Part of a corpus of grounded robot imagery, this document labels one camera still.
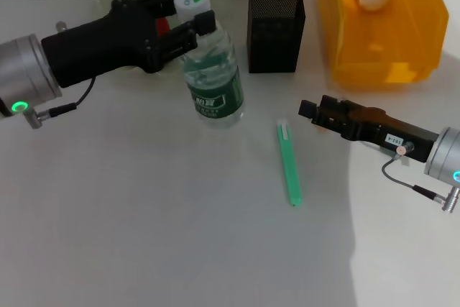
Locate black mesh pen holder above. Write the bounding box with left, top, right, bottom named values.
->
left=247, top=0, right=306, bottom=74

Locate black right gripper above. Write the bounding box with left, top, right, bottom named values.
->
left=298, top=94, right=440, bottom=163

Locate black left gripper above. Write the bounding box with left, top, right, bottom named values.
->
left=41, top=0, right=216, bottom=88

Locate green retractable pen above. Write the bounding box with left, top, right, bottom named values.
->
left=276, top=118, right=303, bottom=209

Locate clear bottle with green label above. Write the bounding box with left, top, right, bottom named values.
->
left=174, top=0, right=245, bottom=130

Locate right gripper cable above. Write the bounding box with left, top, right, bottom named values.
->
left=381, top=155, right=460, bottom=216

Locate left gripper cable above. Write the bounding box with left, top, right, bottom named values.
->
left=23, top=76, right=97, bottom=129

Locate yellow plastic storage bin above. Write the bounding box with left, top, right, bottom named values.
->
left=318, top=0, right=450, bottom=87

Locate red-orange fruit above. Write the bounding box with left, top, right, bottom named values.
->
left=155, top=15, right=172, bottom=37

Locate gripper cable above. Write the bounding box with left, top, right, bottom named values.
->
left=23, top=76, right=97, bottom=129
left=381, top=155, right=460, bottom=216

